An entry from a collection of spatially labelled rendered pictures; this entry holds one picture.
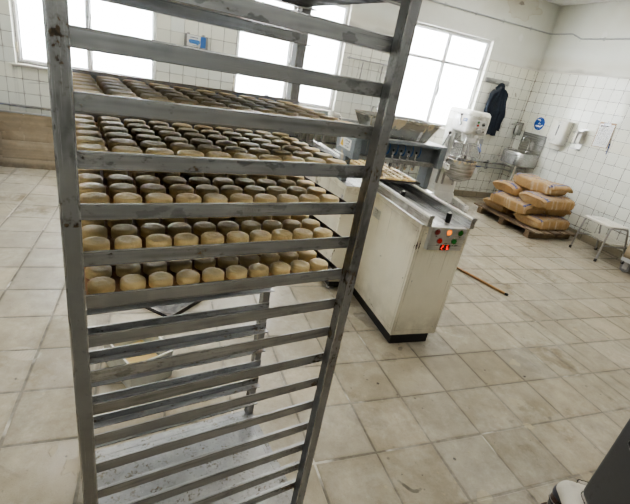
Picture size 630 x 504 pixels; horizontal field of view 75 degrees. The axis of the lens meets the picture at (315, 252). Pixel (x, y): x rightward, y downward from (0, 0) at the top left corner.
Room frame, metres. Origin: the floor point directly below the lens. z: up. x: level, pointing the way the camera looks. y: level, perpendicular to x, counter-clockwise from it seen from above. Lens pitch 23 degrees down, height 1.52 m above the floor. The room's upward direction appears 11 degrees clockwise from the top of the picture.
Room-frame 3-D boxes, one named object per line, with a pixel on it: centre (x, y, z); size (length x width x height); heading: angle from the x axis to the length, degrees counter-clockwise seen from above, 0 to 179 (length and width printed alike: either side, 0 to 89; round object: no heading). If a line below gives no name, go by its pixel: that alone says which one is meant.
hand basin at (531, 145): (6.78, -2.95, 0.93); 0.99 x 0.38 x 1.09; 23
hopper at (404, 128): (3.07, -0.40, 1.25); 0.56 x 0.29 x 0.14; 112
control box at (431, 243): (2.27, -0.73, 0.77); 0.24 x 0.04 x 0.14; 112
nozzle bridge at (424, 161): (3.07, -0.40, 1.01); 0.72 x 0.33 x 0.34; 112
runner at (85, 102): (0.81, 0.17, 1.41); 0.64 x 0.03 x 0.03; 124
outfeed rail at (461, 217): (3.23, -0.49, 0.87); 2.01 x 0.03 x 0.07; 22
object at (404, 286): (2.60, -0.59, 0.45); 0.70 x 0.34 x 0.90; 22
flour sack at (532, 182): (5.84, -2.91, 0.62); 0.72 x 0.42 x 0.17; 29
